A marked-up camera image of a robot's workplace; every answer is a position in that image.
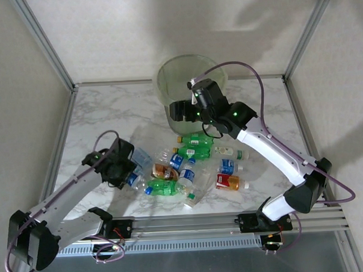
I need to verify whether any crushed clear bottle pale label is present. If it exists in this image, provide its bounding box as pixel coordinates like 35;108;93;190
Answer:
130;146;155;170

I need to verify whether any green bottle yellow cap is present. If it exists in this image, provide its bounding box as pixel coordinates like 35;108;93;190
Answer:
172;143;213;162
176;133;217;148
149;178;190;198

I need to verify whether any red label orange bottle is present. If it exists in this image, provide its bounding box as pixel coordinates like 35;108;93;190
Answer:
214;172;251;192

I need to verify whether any large clear bottle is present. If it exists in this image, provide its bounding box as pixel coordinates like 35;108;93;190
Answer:
182;170;219;209

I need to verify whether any metal mesh waste bin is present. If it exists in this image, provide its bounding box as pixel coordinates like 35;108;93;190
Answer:
155;52;232;137

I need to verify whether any control board with green light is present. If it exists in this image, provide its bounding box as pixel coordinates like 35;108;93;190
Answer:
260;233;285;249
92;242;126;257

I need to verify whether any grey metal lower panel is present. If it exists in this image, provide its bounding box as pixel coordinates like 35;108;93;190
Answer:
22;230;350;272

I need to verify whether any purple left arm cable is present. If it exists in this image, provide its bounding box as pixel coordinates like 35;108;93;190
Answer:
0;129;128;272

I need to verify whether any aluminium table edge rail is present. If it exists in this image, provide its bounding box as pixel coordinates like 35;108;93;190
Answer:
282;75;344;210
73;73;285;88
33;85;85;221

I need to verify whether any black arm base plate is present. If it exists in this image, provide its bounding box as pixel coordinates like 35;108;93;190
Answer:
237;211;294;233
105;218;135;240

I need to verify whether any wide aluminium mounting rail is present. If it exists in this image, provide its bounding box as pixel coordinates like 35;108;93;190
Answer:
20;205;351;249

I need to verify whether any slotted grey cable duct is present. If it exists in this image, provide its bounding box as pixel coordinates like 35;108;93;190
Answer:
31;236;262;259

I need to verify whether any aluminium frame post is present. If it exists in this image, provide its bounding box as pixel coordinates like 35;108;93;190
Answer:
9;0;78;93
279;0;344;81

